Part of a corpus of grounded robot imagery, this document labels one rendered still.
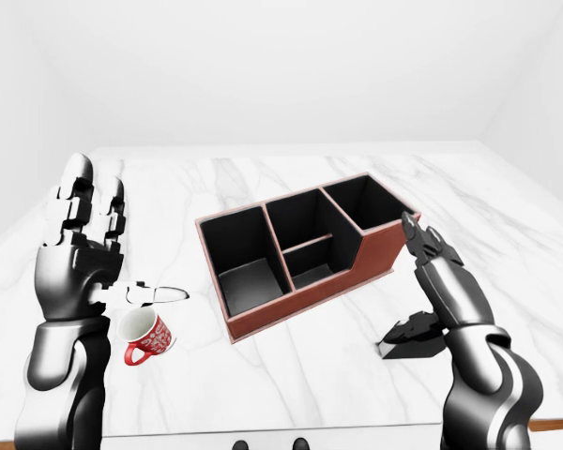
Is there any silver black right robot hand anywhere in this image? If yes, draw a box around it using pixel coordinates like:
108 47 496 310
378 210 497 346

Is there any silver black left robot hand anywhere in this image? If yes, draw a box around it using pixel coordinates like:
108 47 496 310
34 152 191 324

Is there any black book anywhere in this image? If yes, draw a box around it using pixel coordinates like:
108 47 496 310
377 337 448 361

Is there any red-brown desk caddy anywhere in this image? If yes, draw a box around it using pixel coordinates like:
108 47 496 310
194 172 422 346

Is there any red and white mug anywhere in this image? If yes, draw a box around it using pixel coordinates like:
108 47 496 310
116 307 177 368

